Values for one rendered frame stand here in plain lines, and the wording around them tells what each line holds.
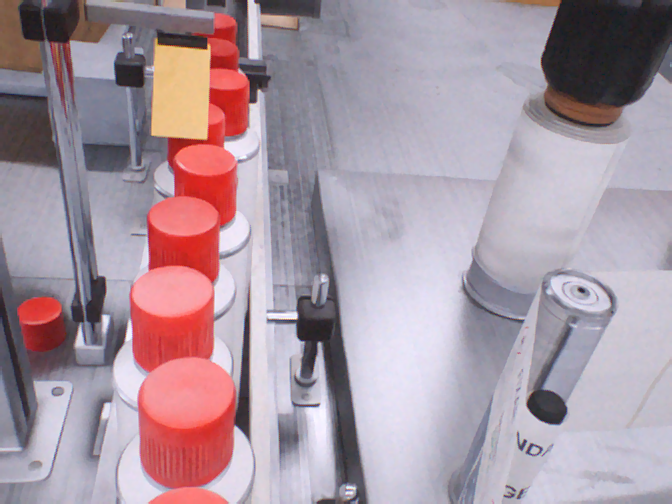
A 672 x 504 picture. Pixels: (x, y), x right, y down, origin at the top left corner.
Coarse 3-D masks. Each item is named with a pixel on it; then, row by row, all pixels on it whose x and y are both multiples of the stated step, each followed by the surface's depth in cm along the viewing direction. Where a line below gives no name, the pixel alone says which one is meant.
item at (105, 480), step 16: (144, 256) 46; (128, 336) 40; (112, 400) 37; (112, 416) 36; (112, 432) 35; (112, 448) 34; (112, 464) 33; (96, 480) 33; (112, 480) 33; (96, 496) 32; (112, 496) 32
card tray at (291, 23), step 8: (168, 0) 123; (176, 0) 124; (184, 0) 125; (184, 8) 122; (264, 16) 124; (272, 16) 125; (280, 16) 126; (264, 24) 121; (272, 24) 122; (280, 24) 122; (288, 24) 123; (296, 24) 123
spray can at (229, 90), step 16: (224, 80) 42; (240, 80) 42; (224, 96) 41; (240, 96) 42; (224, 112) 42; (240, 112) 43; (240, 128) 43; (224, 144) 43; (240, 144) 44; (256, 144) 45; (240, 160) 44; (256, 160) 45; (240, 176) 45; (256, 176) 46; (240, 192) 45; (240, 208) 46
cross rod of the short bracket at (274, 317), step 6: (270, 312) 51; (276, 312) 51; (282, 312) 51; (288, 312) 51; (294, 312) 51; (270, 318) 51; (276, 318) 51; (282, 318) 51; (288, 318) 51; (294, 318) 51; (270, 324) 51; (276, 324) 51; (282, 324) 51; (288, 324) 51; (294, 324) 51
